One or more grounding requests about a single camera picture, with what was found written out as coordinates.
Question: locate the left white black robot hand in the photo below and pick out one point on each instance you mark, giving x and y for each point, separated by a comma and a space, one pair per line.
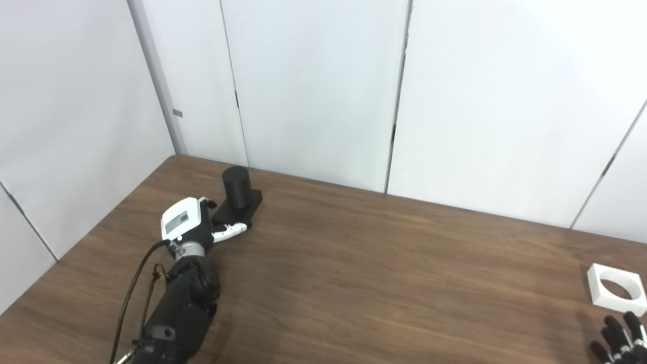
182, 220

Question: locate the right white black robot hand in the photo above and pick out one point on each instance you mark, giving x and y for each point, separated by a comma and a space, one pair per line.
629, 344

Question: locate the white square piece with hole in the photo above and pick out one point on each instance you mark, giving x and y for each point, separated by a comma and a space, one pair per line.
601, 290

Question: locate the black peg with square base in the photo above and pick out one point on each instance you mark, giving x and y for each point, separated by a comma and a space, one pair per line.
236, 187

